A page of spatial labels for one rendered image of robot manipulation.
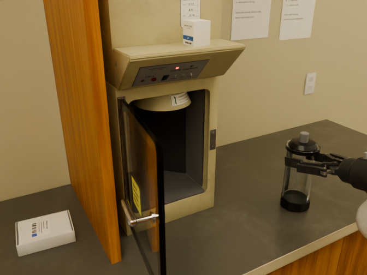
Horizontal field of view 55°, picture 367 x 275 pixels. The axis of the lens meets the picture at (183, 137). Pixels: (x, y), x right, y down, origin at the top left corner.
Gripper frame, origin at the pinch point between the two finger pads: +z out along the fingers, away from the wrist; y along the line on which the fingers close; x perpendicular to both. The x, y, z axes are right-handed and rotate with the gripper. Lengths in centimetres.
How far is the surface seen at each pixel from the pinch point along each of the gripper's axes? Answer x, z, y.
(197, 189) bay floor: 6.9, 17.6, 30.4
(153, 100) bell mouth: -26, 12, 45
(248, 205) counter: 16.1, 11.7, 14.2
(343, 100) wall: -3, 57, -95
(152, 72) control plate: -34, -2, 50
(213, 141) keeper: -9.8, 11.3, 26.6
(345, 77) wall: -17, 53, -93
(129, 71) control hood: -35, -3, 56
